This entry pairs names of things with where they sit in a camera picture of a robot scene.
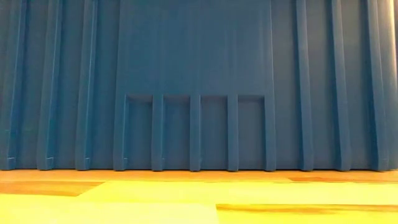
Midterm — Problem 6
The blue plastic bin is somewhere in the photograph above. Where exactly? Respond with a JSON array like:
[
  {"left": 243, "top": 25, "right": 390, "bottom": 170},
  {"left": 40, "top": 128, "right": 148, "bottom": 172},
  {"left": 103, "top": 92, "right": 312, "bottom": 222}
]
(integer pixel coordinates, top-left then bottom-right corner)
[{"left": 0, "top": 0, "right": 398, "bottom": 172}]

